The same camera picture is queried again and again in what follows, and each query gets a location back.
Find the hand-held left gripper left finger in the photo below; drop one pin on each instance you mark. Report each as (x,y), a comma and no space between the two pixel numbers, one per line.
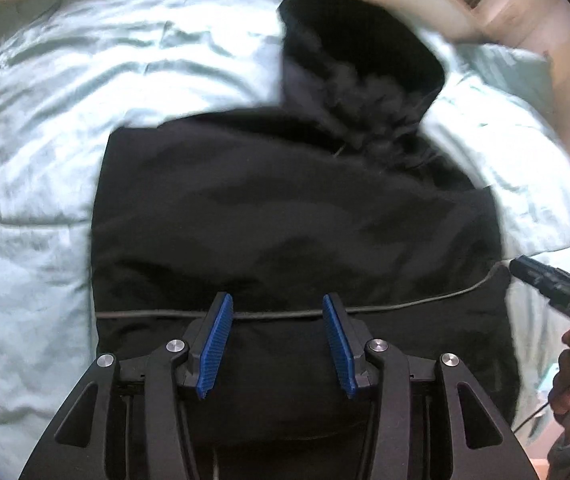
(215,347)

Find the pale green bed comforter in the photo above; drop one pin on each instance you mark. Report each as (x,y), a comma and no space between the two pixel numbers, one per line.
(40,170)

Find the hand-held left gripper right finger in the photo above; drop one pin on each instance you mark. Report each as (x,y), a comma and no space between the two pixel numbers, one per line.
(340,347)

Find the pale green pillow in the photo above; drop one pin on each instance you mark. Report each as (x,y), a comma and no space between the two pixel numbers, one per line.
(510,77)

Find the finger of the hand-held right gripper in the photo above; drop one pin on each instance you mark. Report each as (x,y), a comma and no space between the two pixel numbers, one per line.
(547,282)

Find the black hoodie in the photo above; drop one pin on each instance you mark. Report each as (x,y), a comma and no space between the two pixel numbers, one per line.
(285,210)

